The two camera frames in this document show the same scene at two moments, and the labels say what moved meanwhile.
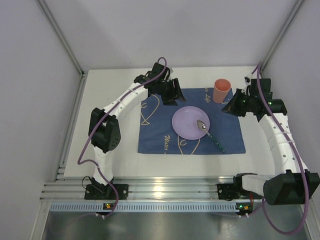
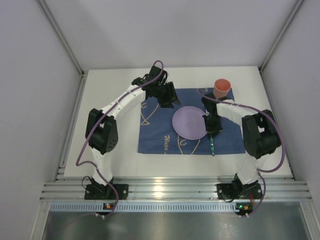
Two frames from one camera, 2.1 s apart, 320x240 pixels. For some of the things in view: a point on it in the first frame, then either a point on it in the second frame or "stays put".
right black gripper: (240, 104) -> (212, 128)
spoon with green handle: (202, 126) -> (212, 145)
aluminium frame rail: (177, 188) stays put
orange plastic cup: (221, 88) stays put
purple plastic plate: (184, 123) stays put
